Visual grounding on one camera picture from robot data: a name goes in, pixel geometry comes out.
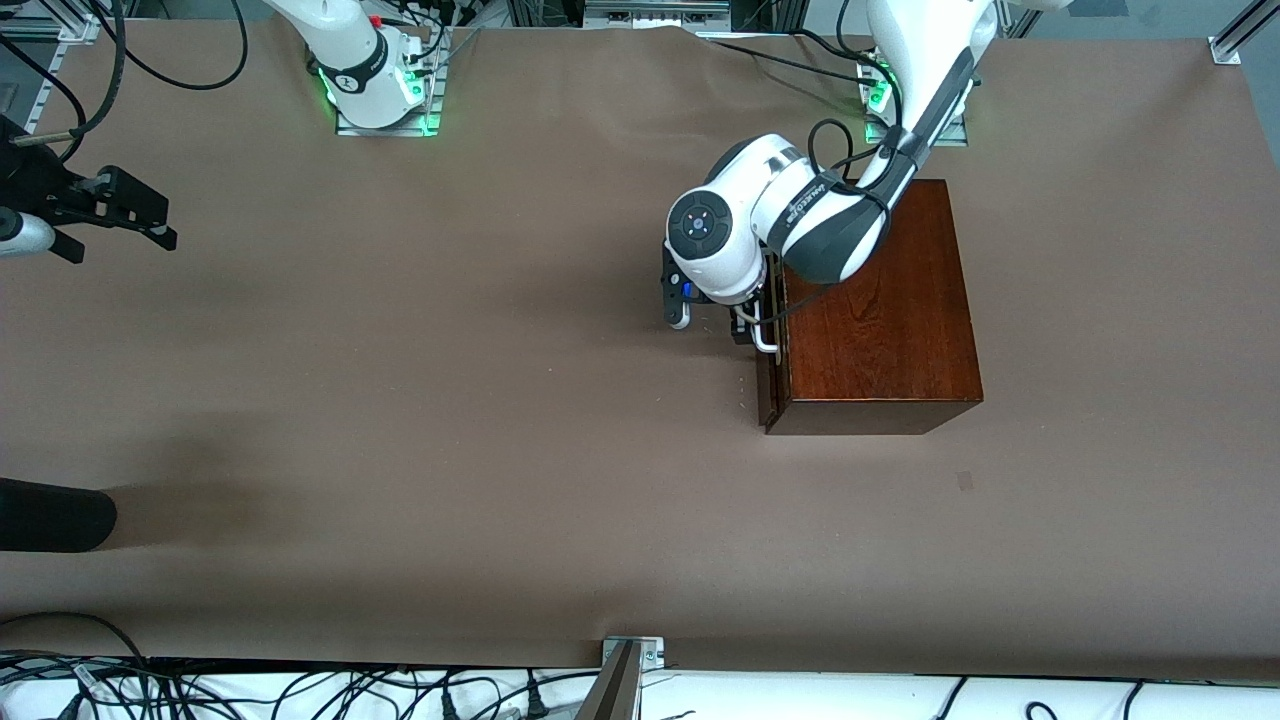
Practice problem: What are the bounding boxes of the black looping cable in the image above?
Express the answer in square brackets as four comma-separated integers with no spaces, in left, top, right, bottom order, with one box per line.
[88,0,249,93]

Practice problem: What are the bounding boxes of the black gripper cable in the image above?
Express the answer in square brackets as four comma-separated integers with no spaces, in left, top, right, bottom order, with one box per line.
[0,0,128,163]

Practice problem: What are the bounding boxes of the dark brown wooden cabinet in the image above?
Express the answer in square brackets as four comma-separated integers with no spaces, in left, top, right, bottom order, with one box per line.
[765,178,983,436]

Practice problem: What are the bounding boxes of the dark camera mast beam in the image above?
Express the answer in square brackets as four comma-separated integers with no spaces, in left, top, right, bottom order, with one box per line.
[572,640,643,720]

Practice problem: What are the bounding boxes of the metal corner bracket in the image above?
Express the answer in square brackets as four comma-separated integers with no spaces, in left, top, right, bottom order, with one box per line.
[600,635,666,673]

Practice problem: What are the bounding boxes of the brown paper table cover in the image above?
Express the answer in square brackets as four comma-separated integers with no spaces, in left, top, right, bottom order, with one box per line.
[0,20,1280,683]

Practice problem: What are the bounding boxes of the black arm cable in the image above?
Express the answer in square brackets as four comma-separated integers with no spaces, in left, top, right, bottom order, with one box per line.
[806,118,906,201]

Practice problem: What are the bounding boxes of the black ribbed cylinder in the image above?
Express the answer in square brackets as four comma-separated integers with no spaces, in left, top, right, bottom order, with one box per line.
[0,478,118,553]

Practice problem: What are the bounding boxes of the grey electronics box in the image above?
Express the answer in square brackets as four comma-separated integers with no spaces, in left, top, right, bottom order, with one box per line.
[583,0,731,29]

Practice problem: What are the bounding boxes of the black base cable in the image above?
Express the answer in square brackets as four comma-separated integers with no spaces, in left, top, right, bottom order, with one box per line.
[700,28,891,86]

